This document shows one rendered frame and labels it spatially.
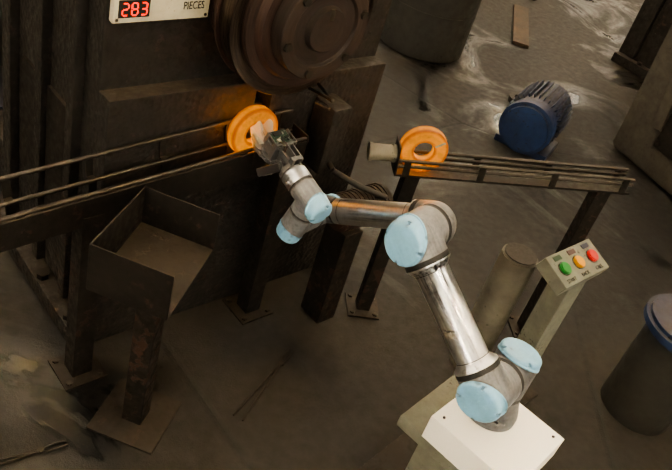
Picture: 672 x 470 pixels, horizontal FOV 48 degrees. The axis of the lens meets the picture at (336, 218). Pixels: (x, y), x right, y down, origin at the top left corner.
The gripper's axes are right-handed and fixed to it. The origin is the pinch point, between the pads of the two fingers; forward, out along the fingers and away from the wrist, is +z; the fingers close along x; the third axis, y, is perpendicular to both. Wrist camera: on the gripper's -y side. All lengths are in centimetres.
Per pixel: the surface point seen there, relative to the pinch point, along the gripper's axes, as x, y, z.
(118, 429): 50, -65, -46
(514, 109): -200, -60, 25
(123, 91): 36.5, 8.8, 11.5
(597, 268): -80, 2, -81
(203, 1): 16.9, 31.1, 17.0
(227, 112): 6.0, 0.8, 5.7
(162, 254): 40.4, -9.1, -26.8
